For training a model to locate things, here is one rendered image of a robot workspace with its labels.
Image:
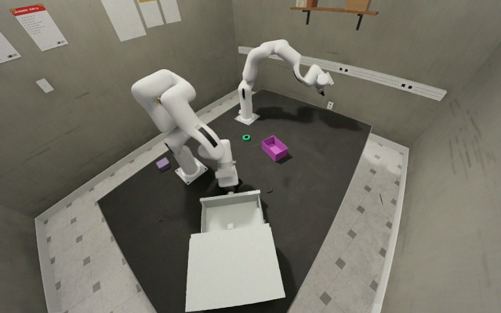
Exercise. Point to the grey cabinet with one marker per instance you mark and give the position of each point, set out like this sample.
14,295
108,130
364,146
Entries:
232,264

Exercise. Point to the purple open-top box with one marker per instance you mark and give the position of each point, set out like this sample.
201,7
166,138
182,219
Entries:
274,148

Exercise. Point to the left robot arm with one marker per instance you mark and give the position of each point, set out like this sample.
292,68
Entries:
288,54

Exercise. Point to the small purple block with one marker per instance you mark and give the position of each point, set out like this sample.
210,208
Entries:
163,164

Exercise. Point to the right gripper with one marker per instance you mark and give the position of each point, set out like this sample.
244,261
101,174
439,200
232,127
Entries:
229,181

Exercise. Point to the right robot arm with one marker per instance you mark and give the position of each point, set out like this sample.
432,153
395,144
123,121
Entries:
172,113

